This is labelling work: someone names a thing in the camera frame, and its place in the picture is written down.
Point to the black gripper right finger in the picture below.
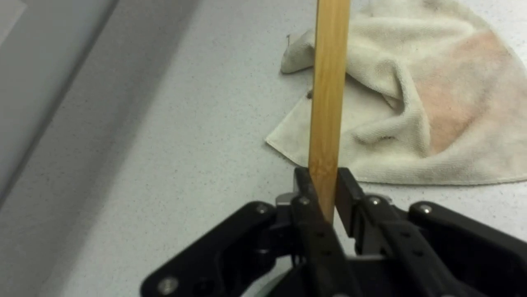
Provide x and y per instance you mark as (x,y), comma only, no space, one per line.
(450,248)

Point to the cream stained cloth towel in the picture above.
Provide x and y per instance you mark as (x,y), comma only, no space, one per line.
(429,109)

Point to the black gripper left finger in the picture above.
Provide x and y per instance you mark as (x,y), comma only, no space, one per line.
(219,241)

